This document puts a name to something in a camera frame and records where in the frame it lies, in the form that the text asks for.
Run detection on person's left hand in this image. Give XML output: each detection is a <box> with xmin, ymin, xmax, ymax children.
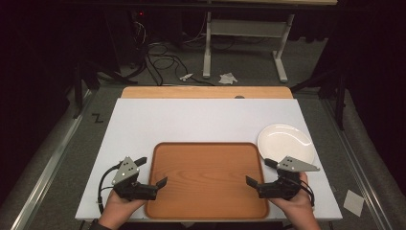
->
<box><xmin>98</xmin><ymin>190</ymin><xmax>147</xmax><ymax>230</ymax></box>

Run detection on person's right hand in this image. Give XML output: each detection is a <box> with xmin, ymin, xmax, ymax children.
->
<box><xmin>267</xmin><ymin>172</ymin><xmax>318</xmax><ymax>223</ymax></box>

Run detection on black floor cables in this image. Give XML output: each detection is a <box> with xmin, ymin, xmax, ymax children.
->
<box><xmin>128</xmin><ymin>12</ymin><xmax>215</xmax><ymax>87</ymax></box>

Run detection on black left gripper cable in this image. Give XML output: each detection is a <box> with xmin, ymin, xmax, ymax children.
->
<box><xmin>97</xmin><ymin>162</ymin><xmax>123</xmax><ymax>216</ymax></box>

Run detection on black stand leg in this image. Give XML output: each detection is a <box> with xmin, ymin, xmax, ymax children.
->
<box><xmin>289</xmin><ymin>68</ymin><xmax>349</xmax><ymax>131</ymax></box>
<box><xmin>72</xmin><ymin>59</ymin><xmax>139</xmax><ymax>120</ymax></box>

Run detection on white plate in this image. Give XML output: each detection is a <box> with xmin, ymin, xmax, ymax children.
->
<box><xmin>257</xmin><ymin>123</ymin><xmax>317</xmax><ymax>166</ymax></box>

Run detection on metal floor rail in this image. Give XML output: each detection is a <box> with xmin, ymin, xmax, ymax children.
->
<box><xmin>9</xmin><ymin>90</ymin><xmax>94</xmax><ymax>230</ymax></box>
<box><xmin>321</xmin><ymin>98</ymin><xmax>395</xmax><ymax>230</ymax></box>

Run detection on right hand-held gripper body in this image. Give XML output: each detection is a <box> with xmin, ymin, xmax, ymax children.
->
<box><xmin>256</xmin><ymin>155</ymin><xmax>322</xmax><ymax>202</ymax></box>

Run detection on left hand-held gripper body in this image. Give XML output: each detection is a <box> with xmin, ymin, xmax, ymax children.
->
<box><xmin>111</xmin><ymin>155</ymin><xmax>159</xmax><ymax>202</ymax></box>

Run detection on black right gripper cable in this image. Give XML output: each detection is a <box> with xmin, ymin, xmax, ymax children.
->
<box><xmin>286</xmin><ymin>176</ymin><xmax>316</xmax><ymax>207</ymax></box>

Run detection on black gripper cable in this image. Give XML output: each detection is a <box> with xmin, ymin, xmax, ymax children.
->
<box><xmin>286</xmin><ymin>176</ymin><xmax>316</xmax><ymax>207</ymax></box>
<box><xmin>97</xmin><ymin>162</ymin><xmax>123</xmax><ymax>216</ymax></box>

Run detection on crumpled white paper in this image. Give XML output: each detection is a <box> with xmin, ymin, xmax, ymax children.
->
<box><xmin>218</xmin><ymin>72</ymin><xmax>239</xmax><ymax>85</ymax></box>

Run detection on white metal desk frame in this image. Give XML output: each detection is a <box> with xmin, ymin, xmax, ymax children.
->
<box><xmin>202</xmin><ymin>11</ymin><xmax>297</xmax><ymax>84</ymax></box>

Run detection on wooden tray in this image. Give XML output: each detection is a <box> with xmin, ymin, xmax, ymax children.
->
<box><xmin>145</xmin><ymin>141</ymin><xmax>270</xmax><ymax>220</ymax></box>

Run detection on white paper square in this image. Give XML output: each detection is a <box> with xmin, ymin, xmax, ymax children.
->
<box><xmin>342</xmin><ymin>189</ymin><xmax>365</xmax><ymax>218</ymax></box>

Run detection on white foam board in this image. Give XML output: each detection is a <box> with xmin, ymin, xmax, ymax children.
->
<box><xmin>75</xmin><ymin>98</ymin><xmax>344</xmax><ymax>222</ymax></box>

